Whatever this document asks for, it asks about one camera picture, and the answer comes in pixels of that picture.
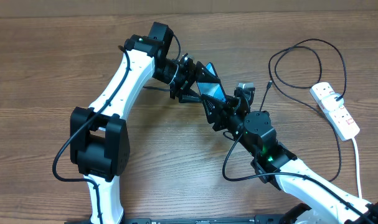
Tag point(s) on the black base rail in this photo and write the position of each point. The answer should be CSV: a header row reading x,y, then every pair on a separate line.
x,y
257,219

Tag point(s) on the white charger plug adapter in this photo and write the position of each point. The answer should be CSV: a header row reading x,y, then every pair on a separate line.
x,y
331,102

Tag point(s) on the blue Galaxy smartphone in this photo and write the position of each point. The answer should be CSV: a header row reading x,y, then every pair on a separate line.
x,y
214,86

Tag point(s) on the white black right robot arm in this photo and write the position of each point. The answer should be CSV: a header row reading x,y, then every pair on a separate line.
x,y
321,201

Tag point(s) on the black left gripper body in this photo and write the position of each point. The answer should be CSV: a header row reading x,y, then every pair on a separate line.
x,y
183,80

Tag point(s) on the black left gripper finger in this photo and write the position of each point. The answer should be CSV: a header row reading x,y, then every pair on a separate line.
x,y
206,73
189,96

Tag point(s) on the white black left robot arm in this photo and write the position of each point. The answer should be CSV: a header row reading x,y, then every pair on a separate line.
x,y
98,148

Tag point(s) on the white power strip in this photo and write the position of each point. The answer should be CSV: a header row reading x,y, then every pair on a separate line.
x,y
342,121

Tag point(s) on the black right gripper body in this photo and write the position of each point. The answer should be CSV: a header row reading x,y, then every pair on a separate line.
x,y
230,122

